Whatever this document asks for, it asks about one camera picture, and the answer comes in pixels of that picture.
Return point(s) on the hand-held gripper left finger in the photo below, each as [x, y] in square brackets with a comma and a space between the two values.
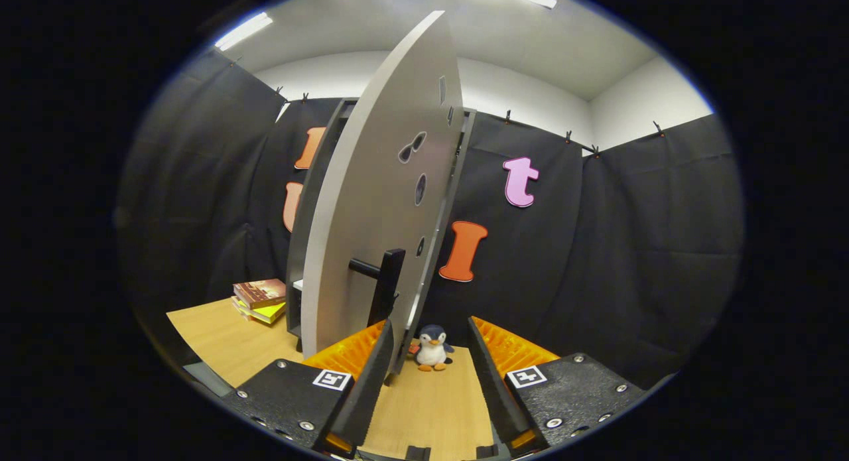
[368, 388]

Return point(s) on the row of black cloth clips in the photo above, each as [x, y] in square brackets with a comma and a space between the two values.
[507, 116]

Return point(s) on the yellow cover book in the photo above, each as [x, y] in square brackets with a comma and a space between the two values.
[268, 312]

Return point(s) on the small ceiling light panel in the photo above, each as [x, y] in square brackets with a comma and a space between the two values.
[244, 31]

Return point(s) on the grey shoe cabinet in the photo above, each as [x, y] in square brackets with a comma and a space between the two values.
[312, 182]

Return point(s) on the penguin plush toy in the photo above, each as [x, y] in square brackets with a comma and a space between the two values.
[432, 351]

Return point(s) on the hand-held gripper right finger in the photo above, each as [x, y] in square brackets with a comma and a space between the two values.
[494, 388]

